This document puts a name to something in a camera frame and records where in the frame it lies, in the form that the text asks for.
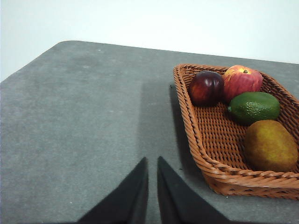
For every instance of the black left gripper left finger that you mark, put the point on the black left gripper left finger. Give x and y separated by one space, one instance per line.
126 203

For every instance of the red peach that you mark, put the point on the red peach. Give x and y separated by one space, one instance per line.
243 81

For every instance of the brown wicker basket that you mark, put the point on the brown wicker basket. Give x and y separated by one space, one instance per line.
217 140

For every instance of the dark purple plum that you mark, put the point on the dark purple plum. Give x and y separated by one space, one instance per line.
205 88

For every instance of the brown kiwi fruit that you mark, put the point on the brown kiwi fruit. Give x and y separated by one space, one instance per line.
271 147

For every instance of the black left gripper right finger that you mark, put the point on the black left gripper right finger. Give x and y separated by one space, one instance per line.
177 203

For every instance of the green avocado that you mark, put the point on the green avocado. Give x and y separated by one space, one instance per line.
254 107

